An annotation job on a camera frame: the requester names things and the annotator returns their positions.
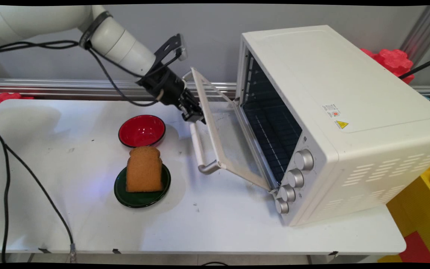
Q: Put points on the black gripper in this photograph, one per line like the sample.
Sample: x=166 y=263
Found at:
x=162 y=86

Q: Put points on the red bowl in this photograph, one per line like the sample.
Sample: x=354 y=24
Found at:
x=142 y=130

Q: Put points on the brown bread slice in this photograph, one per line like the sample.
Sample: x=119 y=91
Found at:
x=144 y=172

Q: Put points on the dark green plate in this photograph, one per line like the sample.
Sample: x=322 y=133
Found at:
x=142 y=198

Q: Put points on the silver oven knob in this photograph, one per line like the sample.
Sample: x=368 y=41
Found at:
x=287 y=193
x=296 y=178
x=304 y=160
x=282 y=206

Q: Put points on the white label sticker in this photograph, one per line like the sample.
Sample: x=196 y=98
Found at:
x=332 y=111

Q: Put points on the yellow warning sticker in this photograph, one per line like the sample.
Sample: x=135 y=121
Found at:
x=342 y=124

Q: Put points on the white toaster oven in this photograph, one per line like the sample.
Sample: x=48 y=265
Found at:
x=349 y=112

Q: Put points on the black tape piece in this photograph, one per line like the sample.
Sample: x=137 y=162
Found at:
x=44 y=250
x=333 y=253
x=116 y=250

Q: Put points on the red foam piece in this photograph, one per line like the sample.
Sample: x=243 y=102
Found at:
x=2 y=99

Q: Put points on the red foam flower shape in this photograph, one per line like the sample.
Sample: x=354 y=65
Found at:
x=392 y=61

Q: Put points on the yellow foam block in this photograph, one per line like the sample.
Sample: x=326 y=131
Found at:
x=420 y=209

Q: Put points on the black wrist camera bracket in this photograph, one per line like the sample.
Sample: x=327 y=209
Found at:
x=172 y=46

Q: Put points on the aluminium rail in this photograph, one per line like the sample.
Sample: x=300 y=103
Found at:
x=69 y=89

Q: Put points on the aluminium frame post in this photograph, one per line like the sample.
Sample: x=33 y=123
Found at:
x=424 y=30

